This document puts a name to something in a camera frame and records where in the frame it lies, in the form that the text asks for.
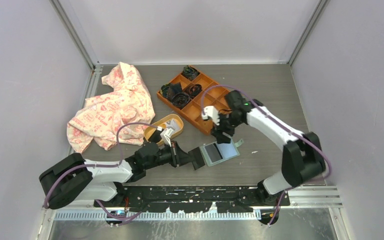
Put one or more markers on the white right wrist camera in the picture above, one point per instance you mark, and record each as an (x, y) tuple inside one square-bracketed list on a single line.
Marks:
[(211, 113)]

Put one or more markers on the coiled black belt small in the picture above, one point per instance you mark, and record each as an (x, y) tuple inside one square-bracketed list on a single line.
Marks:
[(193, 90)]

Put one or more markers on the aluminium frame rail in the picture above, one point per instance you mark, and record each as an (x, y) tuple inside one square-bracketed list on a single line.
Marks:
[(303, 197)]

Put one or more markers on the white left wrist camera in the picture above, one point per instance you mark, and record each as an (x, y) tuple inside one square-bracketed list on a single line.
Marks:
[(165, 136)]

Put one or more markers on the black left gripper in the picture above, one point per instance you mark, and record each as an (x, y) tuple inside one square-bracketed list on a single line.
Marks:
[(178, 157)]

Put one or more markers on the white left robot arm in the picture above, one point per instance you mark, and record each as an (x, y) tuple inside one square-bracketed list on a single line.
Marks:
[(75, 178)]

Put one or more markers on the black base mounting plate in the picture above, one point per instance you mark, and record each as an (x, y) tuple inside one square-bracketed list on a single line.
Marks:
[(192, 199)]

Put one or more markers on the pink patterned cloth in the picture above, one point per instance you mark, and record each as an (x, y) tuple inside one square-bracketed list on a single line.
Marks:
[(115, 117)]

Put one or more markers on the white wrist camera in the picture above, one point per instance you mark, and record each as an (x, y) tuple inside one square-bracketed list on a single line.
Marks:
[(211, 113), (165, 136)]

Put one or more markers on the dark folded fabric item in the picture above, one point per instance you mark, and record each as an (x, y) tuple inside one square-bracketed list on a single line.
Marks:
[(169, 90)]

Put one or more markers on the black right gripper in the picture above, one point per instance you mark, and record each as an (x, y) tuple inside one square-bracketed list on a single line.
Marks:
[(220, 137)]

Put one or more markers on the black credit card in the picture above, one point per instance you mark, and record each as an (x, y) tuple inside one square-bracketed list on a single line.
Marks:
[(213, 152)]

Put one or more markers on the orange compartment tray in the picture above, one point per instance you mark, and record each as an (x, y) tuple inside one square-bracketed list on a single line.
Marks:
[(211, 95)]

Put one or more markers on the white credit card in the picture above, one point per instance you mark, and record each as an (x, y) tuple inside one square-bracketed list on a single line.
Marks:
[(173, 124)]

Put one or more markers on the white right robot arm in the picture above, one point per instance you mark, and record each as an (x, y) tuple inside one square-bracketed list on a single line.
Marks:
[(302, 156)]

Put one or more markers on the yellow oval dish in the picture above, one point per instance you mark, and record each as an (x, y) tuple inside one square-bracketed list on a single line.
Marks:
[(150, 134)]

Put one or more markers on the green card holder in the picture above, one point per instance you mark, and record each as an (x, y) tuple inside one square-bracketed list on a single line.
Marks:
[(227, 150)]

